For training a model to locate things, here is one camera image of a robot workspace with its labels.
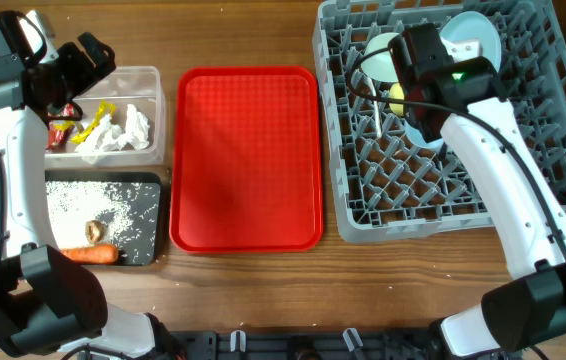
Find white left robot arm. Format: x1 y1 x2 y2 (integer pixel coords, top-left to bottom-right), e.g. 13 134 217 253
0 28 171 359

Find yellow silver foil wrapper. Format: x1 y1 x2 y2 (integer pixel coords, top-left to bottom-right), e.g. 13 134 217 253
70 100 116 144

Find grey plastic dishwasher rack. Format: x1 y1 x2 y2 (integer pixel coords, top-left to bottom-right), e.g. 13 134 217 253
313 1 566 244

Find black waste tray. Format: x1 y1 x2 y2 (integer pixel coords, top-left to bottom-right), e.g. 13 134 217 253
42 170 163 267

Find white plastic spoon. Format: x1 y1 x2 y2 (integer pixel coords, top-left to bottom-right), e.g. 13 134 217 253
366 75 383 140

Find light green bowl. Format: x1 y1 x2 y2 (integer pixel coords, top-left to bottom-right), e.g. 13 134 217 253
361 32 398 83

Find clear plastic waste bin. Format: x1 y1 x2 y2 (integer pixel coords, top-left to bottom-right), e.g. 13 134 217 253
45 66 167 170

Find white rice grains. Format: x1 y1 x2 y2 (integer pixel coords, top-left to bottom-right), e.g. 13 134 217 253
45 180 162 265

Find white tissue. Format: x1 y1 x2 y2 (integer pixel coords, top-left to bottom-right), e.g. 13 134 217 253
75 104 150 163

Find red candy wrapper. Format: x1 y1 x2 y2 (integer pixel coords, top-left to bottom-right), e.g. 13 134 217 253
46 104 78 152

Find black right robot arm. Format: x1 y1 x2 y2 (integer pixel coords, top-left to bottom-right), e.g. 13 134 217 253
388 24 566 358

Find large light blue plate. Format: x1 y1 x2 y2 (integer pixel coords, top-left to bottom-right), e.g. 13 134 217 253
440 11 502 71

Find yellow plastic cup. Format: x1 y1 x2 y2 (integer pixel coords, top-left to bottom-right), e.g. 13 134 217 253
389 83 404 117

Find orange carrot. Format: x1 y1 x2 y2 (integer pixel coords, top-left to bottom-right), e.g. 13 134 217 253
61 244 119 265

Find brown food scrap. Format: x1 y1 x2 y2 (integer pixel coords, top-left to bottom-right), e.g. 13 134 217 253
85 220 106 245

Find light blue rice bowl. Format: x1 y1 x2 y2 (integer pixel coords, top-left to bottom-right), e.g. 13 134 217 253
405 122 444 153

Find red plastic tray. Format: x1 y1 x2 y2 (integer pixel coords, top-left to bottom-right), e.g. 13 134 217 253
169 65 323 254

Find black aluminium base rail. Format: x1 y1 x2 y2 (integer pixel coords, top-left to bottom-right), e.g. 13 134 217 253
156 328 447 360

